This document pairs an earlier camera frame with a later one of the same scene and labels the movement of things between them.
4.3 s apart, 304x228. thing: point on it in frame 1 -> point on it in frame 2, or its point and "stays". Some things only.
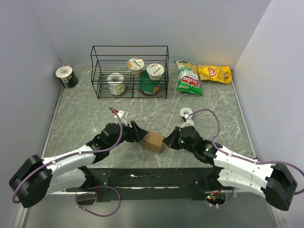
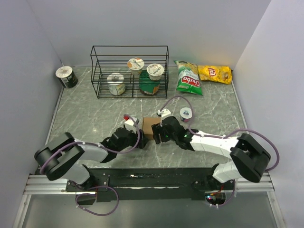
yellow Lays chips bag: [219, 73] stays
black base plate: [151, 184] stays
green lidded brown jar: [147, 86] stays
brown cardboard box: [152, 141] -> [147, 128]
